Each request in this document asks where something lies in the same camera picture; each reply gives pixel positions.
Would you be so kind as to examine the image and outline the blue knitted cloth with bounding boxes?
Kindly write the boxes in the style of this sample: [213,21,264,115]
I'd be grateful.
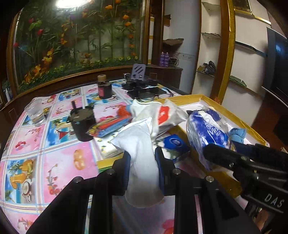
[228,128,247,144]

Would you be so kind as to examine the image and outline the blue white Vinda soft pack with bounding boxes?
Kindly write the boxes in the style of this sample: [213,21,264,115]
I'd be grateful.
[186,106,231,171]

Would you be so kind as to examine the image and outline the lemon print tissue pack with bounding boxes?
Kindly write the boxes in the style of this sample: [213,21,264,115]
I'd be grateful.
[93,131,122,160]

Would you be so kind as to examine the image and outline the blue Vinda tissue box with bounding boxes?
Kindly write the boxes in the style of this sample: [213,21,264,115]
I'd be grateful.
[159,134,190,163]

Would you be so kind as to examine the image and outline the white sock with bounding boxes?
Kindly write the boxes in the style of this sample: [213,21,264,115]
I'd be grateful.
[111,117,163,208]

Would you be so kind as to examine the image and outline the white cloth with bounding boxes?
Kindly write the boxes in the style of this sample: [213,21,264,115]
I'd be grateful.
[130,99,188,138]

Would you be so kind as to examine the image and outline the red white plastic package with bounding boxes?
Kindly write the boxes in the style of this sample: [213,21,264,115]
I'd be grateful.
[158,106,169,125]

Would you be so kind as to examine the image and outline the floral picture tablecloth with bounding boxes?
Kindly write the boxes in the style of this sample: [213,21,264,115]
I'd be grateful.
[1,79,174,233]

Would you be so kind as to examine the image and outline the black television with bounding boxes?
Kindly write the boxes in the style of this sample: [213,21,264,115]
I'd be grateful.
[262,28,288,103]

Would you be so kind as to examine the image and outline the yellow cardboard box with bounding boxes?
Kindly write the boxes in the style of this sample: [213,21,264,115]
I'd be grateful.
[96,94,269,199]

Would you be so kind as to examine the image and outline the black motor with shaft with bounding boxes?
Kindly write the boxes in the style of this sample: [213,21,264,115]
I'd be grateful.
[67,101,96,142]

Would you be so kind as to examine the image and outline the clear plastic cup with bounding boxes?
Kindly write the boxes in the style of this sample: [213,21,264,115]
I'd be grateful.
[24,98,45,127]

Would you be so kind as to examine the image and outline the black items on shelf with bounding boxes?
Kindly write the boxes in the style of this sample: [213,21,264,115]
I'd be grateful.
[197,61,216,75]

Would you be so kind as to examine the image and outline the dark bottle with cork cap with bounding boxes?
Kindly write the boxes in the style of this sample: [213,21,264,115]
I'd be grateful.
[97,75,112,99]

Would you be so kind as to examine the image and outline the black device on table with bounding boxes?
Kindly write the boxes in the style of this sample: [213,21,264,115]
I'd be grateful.
[121,73,160,99]

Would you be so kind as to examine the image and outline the purple bottle right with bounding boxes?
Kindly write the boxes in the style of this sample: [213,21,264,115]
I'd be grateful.
[164,53,170,67]

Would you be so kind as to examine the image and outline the purple bottle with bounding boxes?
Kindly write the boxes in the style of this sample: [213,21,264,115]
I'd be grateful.
[164,53,170,67]
[159,52,165,67]

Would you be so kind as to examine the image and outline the purple bottle left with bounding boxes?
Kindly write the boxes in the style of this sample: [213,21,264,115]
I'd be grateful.
[159,52,165,67]

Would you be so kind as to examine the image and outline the grey perforated phone stand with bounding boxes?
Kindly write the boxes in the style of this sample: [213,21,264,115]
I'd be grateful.
[131,63,146,80]

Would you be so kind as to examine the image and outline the purple frame eyeglasses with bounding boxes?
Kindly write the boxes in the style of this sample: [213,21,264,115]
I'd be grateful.
[137,88,174,101]

